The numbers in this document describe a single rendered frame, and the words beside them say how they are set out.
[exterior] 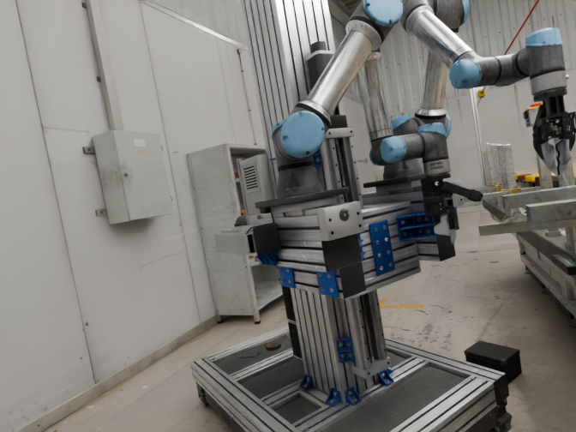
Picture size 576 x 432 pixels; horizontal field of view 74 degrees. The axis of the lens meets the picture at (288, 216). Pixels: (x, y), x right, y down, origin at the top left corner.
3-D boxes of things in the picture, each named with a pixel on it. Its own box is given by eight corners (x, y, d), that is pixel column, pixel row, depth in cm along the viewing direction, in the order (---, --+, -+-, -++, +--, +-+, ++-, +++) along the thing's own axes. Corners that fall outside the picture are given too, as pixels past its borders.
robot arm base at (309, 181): (268, 200, 124) (263, 170, 124) (305, 194, 132) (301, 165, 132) (293, 196, 112) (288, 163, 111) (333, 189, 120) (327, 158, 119)
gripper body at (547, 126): (543, 141, 94) (537, 93, 93) (535, 143, 102) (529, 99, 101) (580, 135, 91) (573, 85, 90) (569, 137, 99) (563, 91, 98)
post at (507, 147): (514, 226, 221) (503, 144, 218) (513, 225, 224) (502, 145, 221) (522, 225, 220) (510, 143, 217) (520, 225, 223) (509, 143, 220)
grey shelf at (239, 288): (217, 323, 343) (185, 153, 334) (267, 292, 422) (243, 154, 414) (258, 324, 322) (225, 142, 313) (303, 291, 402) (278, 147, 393)
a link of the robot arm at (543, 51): (539, 38, 101) (568, 23, 93) (544, 80, 102) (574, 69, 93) (514, 40, 99) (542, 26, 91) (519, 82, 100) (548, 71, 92)
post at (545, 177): (548, 237, 152) (533, 125, 149) (544, 235, 156) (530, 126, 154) (561, 236, 150) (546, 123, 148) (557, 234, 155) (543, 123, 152)
